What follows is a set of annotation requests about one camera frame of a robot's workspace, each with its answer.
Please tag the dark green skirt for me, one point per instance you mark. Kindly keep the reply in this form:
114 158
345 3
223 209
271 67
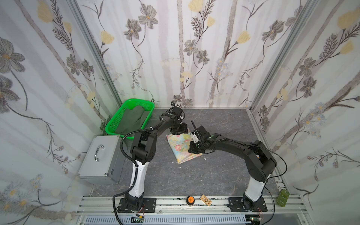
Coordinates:
132 120

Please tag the grey metal box with handle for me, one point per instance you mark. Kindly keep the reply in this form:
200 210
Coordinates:
103 162

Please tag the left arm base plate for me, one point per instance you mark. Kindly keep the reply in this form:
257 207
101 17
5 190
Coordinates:
148 206

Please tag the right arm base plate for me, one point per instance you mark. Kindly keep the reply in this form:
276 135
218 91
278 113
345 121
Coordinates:
244 204

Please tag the white slotted cable duct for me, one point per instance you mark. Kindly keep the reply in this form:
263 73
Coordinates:
186 220

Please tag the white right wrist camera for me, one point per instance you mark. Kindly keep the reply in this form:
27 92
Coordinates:
195 138

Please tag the small wooden tag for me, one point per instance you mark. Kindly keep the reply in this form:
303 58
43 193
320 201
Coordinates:
206 200

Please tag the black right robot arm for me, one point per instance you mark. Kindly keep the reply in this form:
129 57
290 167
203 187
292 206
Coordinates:
259 162

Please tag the green plastic basket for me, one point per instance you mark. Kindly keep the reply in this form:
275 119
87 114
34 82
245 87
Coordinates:
129 104

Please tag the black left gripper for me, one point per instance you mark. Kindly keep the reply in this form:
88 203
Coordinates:
181 127

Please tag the orange emergency stop button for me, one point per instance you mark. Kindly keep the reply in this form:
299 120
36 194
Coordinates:
190 200

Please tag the pastel floral skirt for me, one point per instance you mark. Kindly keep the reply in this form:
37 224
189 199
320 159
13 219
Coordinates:
180 145

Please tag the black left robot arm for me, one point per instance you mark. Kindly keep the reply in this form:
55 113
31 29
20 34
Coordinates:
143 150

